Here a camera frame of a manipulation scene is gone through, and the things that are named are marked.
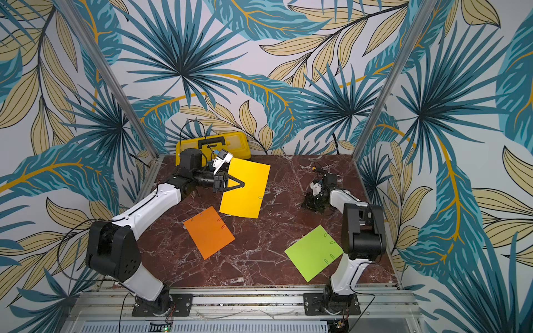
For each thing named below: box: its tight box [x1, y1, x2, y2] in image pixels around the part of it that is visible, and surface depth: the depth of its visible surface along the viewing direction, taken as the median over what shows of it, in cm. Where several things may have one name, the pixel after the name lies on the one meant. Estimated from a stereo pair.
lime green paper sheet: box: [284, 224, 345, 283], surface depth 89 cm
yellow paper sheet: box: [219, 157, 271, 219], surface depth 75 cm
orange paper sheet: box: [183, 206, 236, 261], surface depth 92 cm
